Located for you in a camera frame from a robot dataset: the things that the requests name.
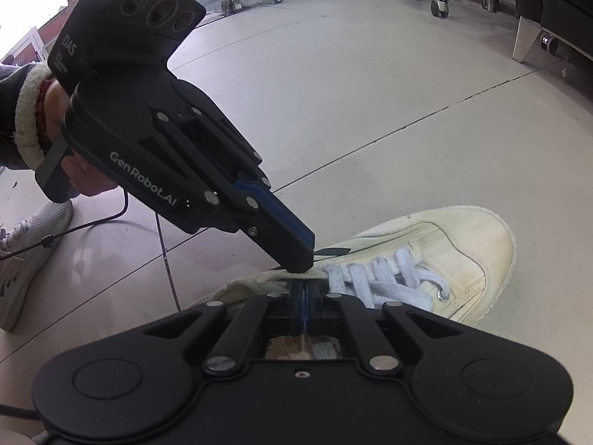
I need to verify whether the white shoelace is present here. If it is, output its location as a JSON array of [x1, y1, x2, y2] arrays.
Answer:
[[322, 245, 451, 312]]

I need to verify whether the white canvas sneaker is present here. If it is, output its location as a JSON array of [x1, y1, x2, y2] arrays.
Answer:
[[203, 205, 517, 326]]

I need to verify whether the operator left hand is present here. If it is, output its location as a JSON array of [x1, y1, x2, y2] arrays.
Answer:
[[43, 79, 117, 197]]

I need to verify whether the operator grey knit shoe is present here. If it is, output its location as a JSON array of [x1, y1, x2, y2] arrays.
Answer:
[[1, 201, 73, 332]]

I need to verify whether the black leather sofa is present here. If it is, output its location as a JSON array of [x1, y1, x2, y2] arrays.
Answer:
[[511, 0, 593, 97]]

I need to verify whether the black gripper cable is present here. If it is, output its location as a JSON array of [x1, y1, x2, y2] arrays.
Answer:
[[0, 189, 182, 420]]

